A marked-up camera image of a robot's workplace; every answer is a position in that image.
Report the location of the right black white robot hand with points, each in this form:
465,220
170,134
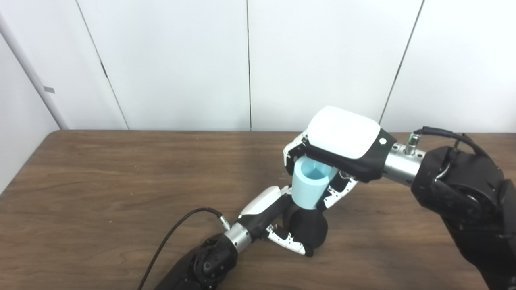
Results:
342,141

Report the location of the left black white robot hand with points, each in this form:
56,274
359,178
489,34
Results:
262,209

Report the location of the black flared nozzle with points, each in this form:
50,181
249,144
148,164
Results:
306,229

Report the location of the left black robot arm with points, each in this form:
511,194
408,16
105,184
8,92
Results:
197,262

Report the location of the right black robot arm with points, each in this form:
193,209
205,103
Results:
463,201

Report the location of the gray label on post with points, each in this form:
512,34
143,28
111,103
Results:
49,89

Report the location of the white wall corner post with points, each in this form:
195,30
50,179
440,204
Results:
36,76

